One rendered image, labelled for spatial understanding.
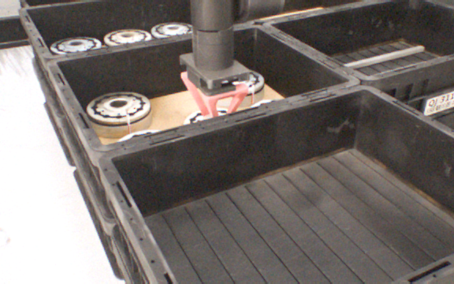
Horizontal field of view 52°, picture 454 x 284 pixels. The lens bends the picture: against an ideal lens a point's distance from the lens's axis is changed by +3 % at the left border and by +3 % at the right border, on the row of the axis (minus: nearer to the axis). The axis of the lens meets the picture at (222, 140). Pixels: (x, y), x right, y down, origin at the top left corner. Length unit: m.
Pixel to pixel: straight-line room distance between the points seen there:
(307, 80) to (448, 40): 0.40
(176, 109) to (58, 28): 0.38
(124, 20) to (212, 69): 0.51
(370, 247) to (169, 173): 0.25
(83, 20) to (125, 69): 0.30
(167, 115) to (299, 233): 0.34
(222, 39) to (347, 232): 0.29
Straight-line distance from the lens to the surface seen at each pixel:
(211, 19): 0.61
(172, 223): 0.58
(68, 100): 0.66
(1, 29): 2.20
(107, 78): 0.82
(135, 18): 1.13
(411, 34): 1.17
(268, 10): 0.66
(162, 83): 0.86
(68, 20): 1.09
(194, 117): 0.73
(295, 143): 0.65
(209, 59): 0.63
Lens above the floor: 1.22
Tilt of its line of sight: 33 degrees down
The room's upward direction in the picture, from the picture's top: straight up
